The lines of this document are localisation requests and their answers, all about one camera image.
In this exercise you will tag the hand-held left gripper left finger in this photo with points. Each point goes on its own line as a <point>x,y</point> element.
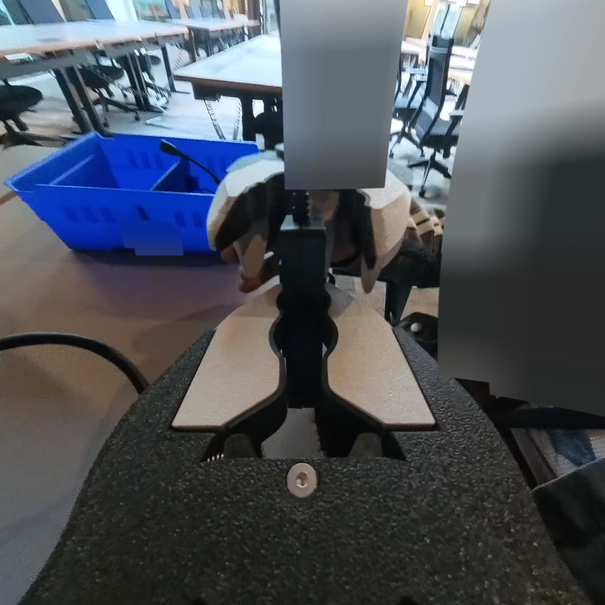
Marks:
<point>231,373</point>

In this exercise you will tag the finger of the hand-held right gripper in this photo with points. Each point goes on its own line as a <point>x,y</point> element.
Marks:
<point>392,222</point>
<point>227,198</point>

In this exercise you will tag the person's right hand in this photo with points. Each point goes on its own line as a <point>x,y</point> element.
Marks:
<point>255,279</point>

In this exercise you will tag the blue plastic bin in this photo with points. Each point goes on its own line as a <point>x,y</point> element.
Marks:
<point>85,208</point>

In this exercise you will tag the person's leg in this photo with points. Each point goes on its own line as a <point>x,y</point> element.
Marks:
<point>567,496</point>

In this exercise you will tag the black office chair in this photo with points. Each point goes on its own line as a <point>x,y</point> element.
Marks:
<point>435,118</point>
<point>16,101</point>

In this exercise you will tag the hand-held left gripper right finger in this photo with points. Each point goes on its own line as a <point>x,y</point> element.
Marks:
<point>378,373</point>

